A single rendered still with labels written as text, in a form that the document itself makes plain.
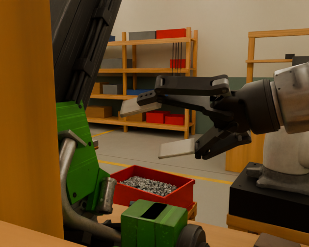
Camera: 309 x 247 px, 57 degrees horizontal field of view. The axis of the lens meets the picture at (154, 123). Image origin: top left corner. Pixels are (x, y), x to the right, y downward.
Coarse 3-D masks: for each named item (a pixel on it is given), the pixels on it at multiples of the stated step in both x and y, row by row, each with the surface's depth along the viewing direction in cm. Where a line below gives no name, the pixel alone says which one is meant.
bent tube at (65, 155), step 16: (64, 144) 56; (80, 144) 58; (64, 160) 54; (64, 176) 53; (64, 192) 52; (64, 208) 51; (64, 224) 53; (80, 224) 54; (96, 224) 58; (112, 240) 62
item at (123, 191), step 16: (112, 176) 119; (128, 176) 127; (144, 176) 127; (160, 176) 122; (176, 176) 117; (128, 192) 106; (144, 192) 101; (160, 192) 108; (176, 192) 102; (192, 192) 113
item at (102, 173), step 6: (102, 174) 68; (108, 174) 70; (96, 180) 66; (96, 186) 65; (96, 192) 64; (90, 198) 64; (96, 198) 64; (90, 204) 63; (96, 204) 64; (90, 210) 62
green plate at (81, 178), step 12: (60, 108) 60; (72, 108) 63; (60, 120) 59; (72, 120) 62; (84, 120) 66; (84, 132) 65; (60, 144) 58; (84, 156) 64; (96, 156) 67; (72, 168) 60; (84, 168) 63; (96, 168) 67; (72, 180) 59; (84, 180) 62; (72, 192) 58; (84, 192) 62; (72, 204) 58
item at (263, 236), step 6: (264, 234) 72; (258, 240) 70; (264, 240) 70; (270, 240) 70; (276, 240) 70; (282, 240) 70; (288, 240) 70; (258, 246) 68; (264, 246) 68; (270, 246) 68; (276, 246) 68; (282, 246) 68; (288, 246) 68; (294, 246) 68; (300, 246) 68
